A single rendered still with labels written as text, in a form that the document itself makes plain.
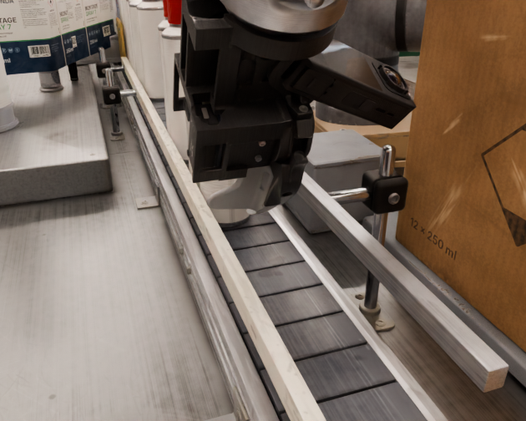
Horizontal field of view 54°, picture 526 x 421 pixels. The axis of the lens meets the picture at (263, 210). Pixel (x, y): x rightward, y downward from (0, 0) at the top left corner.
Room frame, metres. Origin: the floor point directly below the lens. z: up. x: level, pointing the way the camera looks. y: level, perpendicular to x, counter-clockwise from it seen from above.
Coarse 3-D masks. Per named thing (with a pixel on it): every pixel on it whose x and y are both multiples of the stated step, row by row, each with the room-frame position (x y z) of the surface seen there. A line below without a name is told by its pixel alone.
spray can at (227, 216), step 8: (200, 184) 0.47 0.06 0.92; (208, 184) 0.46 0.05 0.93; (216, 184) 0.46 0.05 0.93; (224, 184) 0.46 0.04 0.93; (232, 184) 0.46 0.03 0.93; (208, 192) 0.46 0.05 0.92; (216, 216) 0.46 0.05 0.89; (224, 216) 0.46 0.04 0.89; (232, 216) 0.46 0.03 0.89; (240, 216) 0.46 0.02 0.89; (248, 216) 0.47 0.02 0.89; (224, 224) 0.46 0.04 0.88; (232, 224) 0.46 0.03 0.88; (240, 224) 0.46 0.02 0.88
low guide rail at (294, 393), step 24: (144, 96) 0.84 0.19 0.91; (168, 144) 0.61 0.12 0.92; (192, 192) 0.47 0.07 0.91; (216, 240) 0.37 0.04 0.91; (216, 264) 0.36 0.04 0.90; (240, 288) 0.31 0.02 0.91; (240, 312) 0.30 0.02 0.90; (264, 312) 0.28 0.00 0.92; (264, 336) 0.25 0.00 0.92; (264, 360) 0.25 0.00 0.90; (288, 360) 0.23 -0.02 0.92; (288, 384) 0.21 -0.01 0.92; (288, 408) 0.21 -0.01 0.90; (312, 408) 0.20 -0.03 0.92
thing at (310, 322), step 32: (192, 224) 0.47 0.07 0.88; (256, 224) 0.47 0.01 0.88; (256, 256) 0.40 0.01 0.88; (288, 256) 0.40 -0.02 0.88; (224, 288) 0.35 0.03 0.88; (256, 288) 0.35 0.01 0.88; (288, 288) 0.35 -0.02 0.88; (320, 288) 0.35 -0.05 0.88; (288, 320) 0.31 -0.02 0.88; (320, 320) 0.31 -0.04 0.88; (256, 352) 0.28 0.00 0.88; (320, 352) 0.28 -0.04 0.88; (352, 352) 0.28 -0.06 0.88; (320, 384) 0.25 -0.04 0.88; (352, 384) 0.25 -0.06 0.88; (384, 384) 0.25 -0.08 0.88; (352, 416) 0.22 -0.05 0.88; (384, 416) 0.22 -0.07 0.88; (416, 416) 0.22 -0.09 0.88
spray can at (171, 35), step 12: (168, 0) 0.65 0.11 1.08; (180, 0) 0.64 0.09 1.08; (168, 12) 0.65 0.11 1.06; (180, 12) 0.64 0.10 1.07; (180, 24) 0.64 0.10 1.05; (168, 36) 0.63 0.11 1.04; (168, 48) 0.64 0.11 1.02; (168, 60) 0.64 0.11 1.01; (168, 72) 0.64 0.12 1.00; (168, 84) 0.64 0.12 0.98; (180, 84) 0.63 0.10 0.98; (168, 96) 0.64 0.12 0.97; (180, 96) 0.63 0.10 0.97; (168, 108) 0.65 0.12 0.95; (180, 120) 0.63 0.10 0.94; (180, 132) 0.63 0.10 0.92; (180, 144) 0.63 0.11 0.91
